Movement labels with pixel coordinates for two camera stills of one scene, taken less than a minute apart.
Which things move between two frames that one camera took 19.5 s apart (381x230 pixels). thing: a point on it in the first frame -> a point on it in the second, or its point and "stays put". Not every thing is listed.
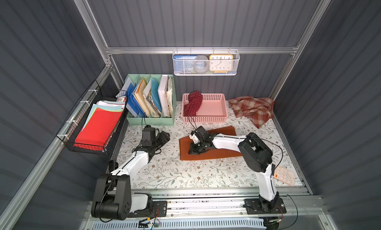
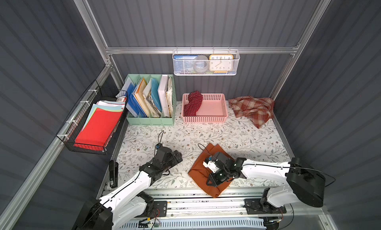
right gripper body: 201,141 -> 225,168
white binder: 162,93 stays put
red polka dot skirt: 195,99 stays put
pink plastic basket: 214,108 stays put
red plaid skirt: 259,110 stays put
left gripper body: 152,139 -> 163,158
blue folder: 132,105 stays put
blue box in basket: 182,62 stays put
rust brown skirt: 184,144 -> 200,172
